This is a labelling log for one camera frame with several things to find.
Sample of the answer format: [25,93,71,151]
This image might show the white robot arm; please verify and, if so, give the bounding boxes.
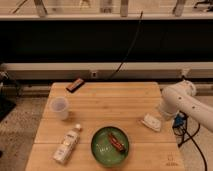
[158,81,213,132]

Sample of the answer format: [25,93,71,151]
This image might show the dark chocolate bar wrapper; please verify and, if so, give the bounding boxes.
[66,78,84,93]

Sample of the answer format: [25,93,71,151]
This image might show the green bowl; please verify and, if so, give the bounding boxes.
[91,126,130,168]

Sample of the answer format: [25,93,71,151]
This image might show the brown snack bar in bowl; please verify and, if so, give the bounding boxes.
[108,133,126,153]

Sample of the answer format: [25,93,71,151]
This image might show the white plastic bottle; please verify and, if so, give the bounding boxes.
[53,124,82,164]

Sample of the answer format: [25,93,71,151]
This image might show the blue connector box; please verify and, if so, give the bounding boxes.
[173,114,186,128]

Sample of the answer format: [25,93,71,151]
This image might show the wall power outlet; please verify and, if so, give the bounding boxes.
[91,71,97,78]

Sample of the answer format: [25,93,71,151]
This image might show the black hanging cable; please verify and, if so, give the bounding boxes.
[105,10,145,80]

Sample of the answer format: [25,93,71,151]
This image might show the black floor cables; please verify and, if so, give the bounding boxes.
[173,113,209,171]

